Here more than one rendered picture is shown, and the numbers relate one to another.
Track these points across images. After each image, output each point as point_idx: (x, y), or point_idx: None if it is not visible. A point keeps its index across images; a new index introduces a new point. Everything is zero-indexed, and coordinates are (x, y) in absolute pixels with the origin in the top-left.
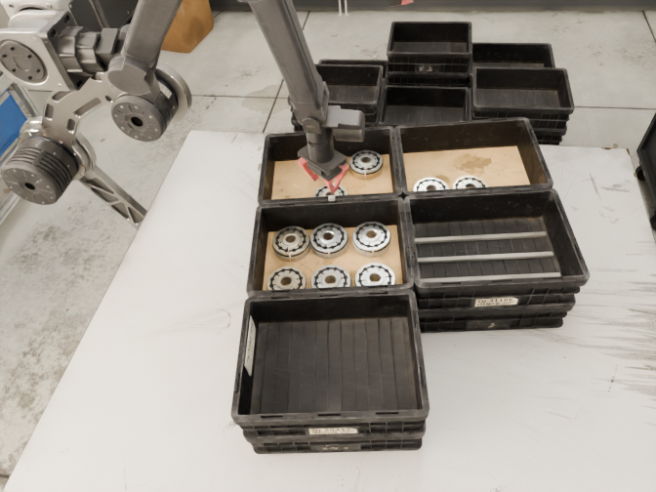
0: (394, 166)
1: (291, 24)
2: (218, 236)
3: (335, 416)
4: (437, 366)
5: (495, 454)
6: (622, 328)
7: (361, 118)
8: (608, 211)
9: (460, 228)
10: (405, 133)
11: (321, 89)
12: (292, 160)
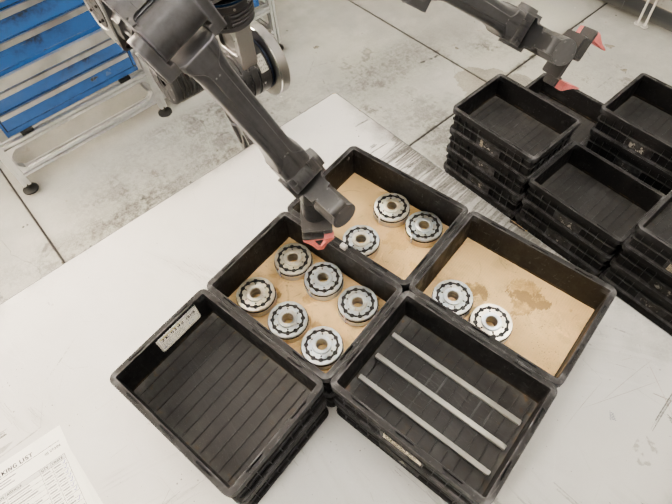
0: (428, 252)
1: (230, 106)
2: (271, 209)
3: (169, 437)
4: (328, 456)
5: None
6: None
7: (339, 208)
8: (648, 447)
9: (446, 354)
10: (478, 223)
11: (298, 163)
12: (368, 181)
